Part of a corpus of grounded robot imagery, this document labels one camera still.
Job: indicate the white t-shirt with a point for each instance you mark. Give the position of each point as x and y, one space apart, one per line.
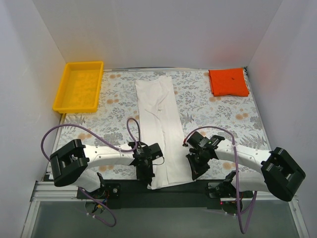
160 123

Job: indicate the folded orange t-shirt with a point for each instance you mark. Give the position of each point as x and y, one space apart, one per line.
226 82

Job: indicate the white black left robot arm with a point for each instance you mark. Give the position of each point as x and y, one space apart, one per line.
73 163

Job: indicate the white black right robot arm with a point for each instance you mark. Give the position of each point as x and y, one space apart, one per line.
275 171

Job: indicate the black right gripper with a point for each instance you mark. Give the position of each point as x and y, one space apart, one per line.
198 161

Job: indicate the yellow plastic tray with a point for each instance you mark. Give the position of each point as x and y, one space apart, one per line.
79 88

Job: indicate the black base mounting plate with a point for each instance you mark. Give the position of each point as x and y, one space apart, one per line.
117 194

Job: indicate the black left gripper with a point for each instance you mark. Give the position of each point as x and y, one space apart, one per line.
144 169

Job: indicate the floral patterned table mat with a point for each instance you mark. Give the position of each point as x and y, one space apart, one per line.
117 115

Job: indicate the aluminium frame rail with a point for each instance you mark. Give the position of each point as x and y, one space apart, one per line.
58 213

